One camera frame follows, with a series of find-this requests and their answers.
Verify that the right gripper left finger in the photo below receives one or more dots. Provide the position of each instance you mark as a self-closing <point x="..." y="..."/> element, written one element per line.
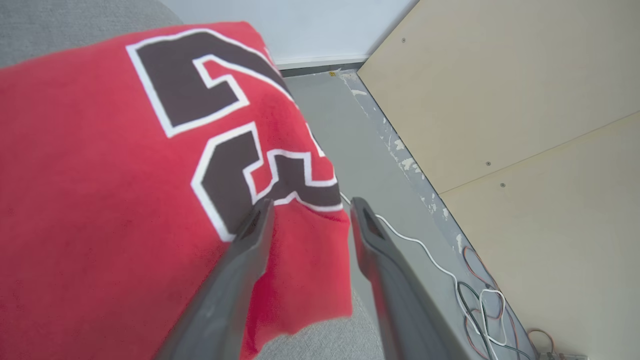
<point x="225" y="300"/>

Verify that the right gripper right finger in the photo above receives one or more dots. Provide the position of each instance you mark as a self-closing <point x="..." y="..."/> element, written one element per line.
<point x="400" y="310"/>

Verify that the red jersey with white sleeves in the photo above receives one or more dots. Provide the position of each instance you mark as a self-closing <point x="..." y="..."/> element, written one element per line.
<point x="100" y="200"/>

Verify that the light plywood panel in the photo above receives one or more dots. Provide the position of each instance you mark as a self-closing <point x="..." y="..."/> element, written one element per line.
<point x="575" y="240"/>
<point x="500" y="90"/>

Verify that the grey fabric sofa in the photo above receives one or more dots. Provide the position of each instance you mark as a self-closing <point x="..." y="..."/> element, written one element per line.
<point x="75" y="25"/>

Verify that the white wall skirting board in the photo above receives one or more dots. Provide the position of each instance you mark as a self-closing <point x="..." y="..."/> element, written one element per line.
<point x="320" y="61"/>

